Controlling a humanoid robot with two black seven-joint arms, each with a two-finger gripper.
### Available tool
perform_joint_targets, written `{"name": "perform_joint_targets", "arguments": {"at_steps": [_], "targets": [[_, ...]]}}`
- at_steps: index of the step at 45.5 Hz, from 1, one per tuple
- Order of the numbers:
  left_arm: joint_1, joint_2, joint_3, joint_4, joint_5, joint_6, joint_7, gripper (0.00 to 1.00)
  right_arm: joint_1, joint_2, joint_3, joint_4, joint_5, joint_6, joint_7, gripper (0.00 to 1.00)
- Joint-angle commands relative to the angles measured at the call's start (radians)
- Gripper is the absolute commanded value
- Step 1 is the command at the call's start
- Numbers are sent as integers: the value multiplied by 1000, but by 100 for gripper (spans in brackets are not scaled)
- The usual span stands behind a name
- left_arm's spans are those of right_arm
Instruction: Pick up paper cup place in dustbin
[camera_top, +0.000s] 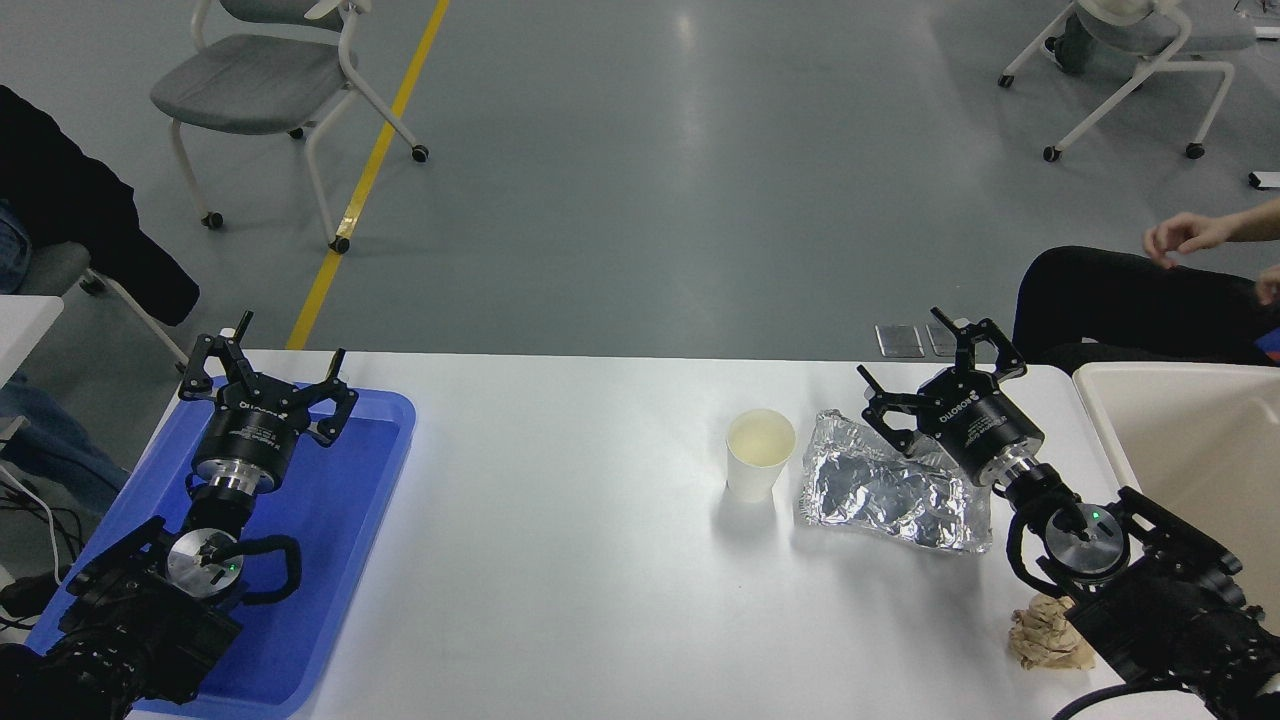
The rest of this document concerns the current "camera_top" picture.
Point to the crumpled silver foil tray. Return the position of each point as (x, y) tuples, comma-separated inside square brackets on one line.
[(880, 500)]

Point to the white side table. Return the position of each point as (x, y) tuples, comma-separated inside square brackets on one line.
[(25, 325)]

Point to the grey chair with white frame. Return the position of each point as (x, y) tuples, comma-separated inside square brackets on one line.
[(55, 265), (1150, 40), (250, 85)]

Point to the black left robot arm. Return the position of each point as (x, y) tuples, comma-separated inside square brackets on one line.
[(140, 610)]

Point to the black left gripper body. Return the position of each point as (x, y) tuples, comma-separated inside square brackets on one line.
[(252, 428)]

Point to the metal floor plate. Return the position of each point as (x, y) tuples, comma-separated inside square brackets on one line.
[(900, 340), (942, 345)]

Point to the person's forearm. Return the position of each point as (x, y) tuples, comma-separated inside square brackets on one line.
[(1260, 222)]

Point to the blue plastic tray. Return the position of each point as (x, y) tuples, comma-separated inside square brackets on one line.
[(330, 500)]

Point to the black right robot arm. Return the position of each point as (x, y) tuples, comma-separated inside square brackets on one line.
[(1170, 600)]

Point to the person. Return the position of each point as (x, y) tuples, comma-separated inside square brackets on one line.
[(70, 200), (1120, 300)]

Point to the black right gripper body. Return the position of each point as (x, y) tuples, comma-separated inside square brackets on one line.
[(985, 420)]

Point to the crumpled tan paper ball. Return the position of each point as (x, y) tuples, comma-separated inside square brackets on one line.
[(1040, 640)]

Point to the white paper cup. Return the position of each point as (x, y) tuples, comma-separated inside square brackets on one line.
[(760, 455)]

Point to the person's hand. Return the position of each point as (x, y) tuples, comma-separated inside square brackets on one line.
[(1271, 285), (1195, 232)]

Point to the large pale bin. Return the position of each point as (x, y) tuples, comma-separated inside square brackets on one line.
[(1180, 430)]

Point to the small white floor object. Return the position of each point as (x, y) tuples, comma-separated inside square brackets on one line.
[(1265, 179)]

